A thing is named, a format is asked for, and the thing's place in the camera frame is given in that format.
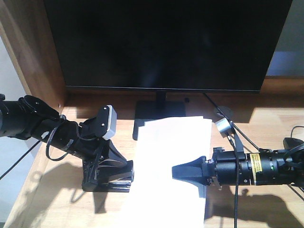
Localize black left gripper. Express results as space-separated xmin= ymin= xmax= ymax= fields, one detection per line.
xmin=72 ymin=117 xmax=106 ymax=161

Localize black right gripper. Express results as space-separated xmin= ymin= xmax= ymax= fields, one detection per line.
xmin=171 ymin=147 xmax=248 ymax=198

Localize black stapler with orange button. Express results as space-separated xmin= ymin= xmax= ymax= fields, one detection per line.
xmin=82 ymin=140 xmax=135 ymax=193

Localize white paper sheets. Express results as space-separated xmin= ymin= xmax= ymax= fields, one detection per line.
xmin=113 ymin=115 xmax=213 ymax=228

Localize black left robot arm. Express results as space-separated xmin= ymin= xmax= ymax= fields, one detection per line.
xmin=0 ymin=95 xmax=116 ymax=167

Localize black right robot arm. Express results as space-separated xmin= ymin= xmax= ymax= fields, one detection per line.
xmin=172 ymin=137 xmax=304 ymax=190

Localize wooden desk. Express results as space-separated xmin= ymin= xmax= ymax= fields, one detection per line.
xmin=0 ymin=0 xmax=304 ymax=228

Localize black mouse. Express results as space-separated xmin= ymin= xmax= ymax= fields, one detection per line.
xmin=283 ymin=137 xmax=304 ymax=150

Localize black monitor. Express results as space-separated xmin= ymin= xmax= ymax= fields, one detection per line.
xmin=44 ymin=0 xmax=292 ymax=139

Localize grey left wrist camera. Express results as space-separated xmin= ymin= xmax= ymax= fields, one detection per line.
xmin=94 ymin=105 xmax=117 ymax=140

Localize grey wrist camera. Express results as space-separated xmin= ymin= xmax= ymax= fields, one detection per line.
xmin=94 ymin=105 xmax=117 ymax=140
xmin=215 ymin=118 xmax=236 ymax=137

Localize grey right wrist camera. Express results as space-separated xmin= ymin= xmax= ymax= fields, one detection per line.
xmin=215 ymin=118 xmax=236 ymax=137

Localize black monitor cable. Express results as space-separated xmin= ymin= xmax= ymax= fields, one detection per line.
xmin=203 ymin=92 xmax=262 ymax=152

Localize grey desk cable grommet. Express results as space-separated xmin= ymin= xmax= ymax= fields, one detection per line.
xmin=213 ymin=106 xmax=233 ymax=118

